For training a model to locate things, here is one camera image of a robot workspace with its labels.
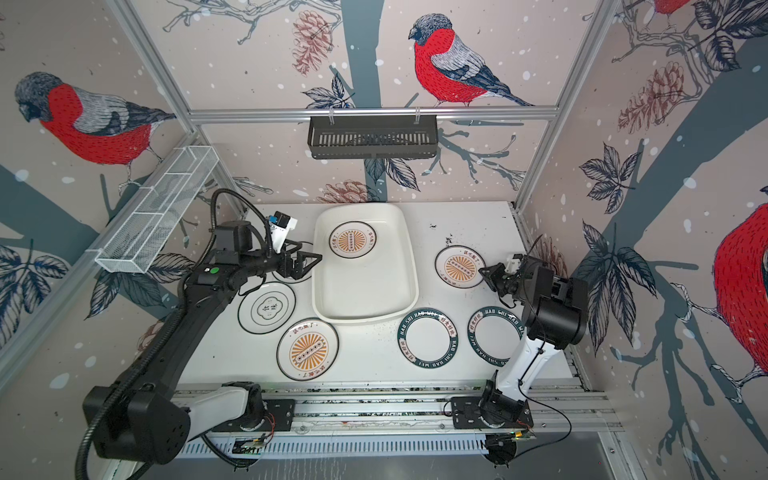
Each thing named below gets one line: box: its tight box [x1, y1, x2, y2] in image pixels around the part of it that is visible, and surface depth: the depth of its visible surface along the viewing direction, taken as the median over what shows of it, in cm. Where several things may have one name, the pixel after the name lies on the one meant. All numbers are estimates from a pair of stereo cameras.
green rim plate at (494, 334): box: [467, 306, 525, 368], surface depth 90 cm
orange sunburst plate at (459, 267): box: [434, 245, 486, 289], surface depth 105 cm
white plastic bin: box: [312, 203, 419, 325], surface depth 105 cm
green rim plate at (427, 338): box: [397, 308, 459, 369], surface depth 88 cm
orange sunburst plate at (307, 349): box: [276, 317, 340, 381], surface depth 86 cm
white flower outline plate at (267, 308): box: [238, 281, 297, 334], surface depth 93 cm
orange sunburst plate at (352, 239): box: [328, 220, 377, 259], surface depth 112 cm
